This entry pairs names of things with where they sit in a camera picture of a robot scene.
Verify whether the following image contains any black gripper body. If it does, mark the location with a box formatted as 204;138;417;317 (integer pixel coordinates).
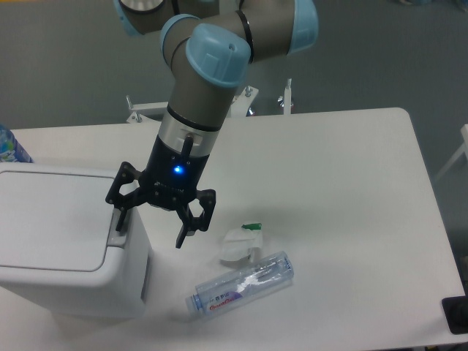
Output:
140;135;208;211

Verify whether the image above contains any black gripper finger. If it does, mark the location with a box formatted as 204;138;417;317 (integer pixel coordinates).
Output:
175;189;216;249
105;161;149;233

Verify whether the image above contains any white push-lid trash can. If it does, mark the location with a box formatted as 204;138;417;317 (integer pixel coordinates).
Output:
1;162;152;318

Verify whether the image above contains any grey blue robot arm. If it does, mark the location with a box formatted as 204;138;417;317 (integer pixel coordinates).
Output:
106;1;319;246

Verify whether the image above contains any empty clear plastic bottle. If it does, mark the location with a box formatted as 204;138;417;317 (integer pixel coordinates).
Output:
186;251;294;318

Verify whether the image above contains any blue labelled bottle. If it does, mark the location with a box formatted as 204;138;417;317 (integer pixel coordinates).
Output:
1;125;34;163

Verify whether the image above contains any black device at table edge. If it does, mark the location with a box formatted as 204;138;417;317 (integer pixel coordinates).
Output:
442;295;467;335

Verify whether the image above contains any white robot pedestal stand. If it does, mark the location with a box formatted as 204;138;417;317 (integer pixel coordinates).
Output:
126;78;295;124

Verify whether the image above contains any white frame at right edge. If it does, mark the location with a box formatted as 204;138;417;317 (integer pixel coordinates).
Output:
434;124;467;182

